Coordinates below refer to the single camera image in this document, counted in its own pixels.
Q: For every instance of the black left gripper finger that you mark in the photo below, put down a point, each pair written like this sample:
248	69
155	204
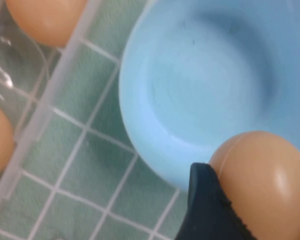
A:
205	212

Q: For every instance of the tan plastic egg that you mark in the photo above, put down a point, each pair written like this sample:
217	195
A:
265	175
47	20
0	140

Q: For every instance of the clear plastic egg box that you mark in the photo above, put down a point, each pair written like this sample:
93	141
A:
5	75

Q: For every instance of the blue plastic bowl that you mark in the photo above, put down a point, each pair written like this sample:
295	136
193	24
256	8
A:
202	87

